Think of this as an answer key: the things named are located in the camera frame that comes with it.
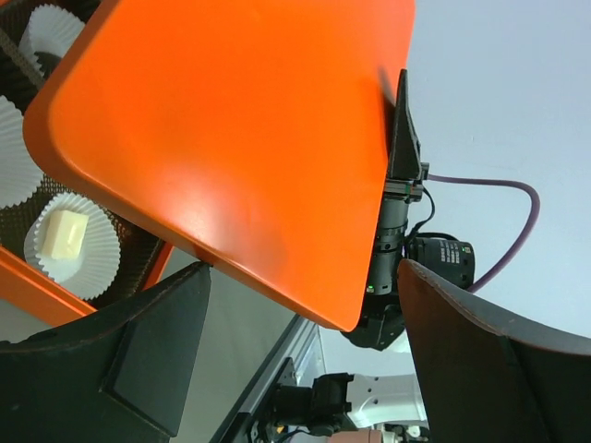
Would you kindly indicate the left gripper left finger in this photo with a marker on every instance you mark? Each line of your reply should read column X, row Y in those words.
column 121, row 374

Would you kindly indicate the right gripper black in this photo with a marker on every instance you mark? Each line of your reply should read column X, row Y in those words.
column 403, row 186

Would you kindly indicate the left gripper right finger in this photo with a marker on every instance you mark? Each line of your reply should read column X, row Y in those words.
column 487, row 374

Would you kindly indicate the orange box lid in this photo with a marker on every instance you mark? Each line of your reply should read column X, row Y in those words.
column 250, row 134

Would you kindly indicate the cream white chocolate bar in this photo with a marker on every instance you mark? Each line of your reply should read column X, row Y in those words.
column 64, row 235

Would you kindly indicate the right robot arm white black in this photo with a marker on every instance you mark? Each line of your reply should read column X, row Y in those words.
column 392, row 281

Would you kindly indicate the orange chocolate box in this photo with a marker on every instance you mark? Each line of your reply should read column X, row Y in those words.
column 143, row 256

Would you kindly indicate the white paper cup front right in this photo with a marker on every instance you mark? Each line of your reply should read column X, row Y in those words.
column 93, row 271

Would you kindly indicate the white paper cup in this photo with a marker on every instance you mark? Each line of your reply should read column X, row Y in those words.
column 52, row 30
column 93, row 271
column 20, row 175

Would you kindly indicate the white paper cup front left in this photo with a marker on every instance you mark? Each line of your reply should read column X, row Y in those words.
column 20, row 175

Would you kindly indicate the white paper cup middle left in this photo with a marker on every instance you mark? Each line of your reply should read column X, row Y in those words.
column 52, row 30

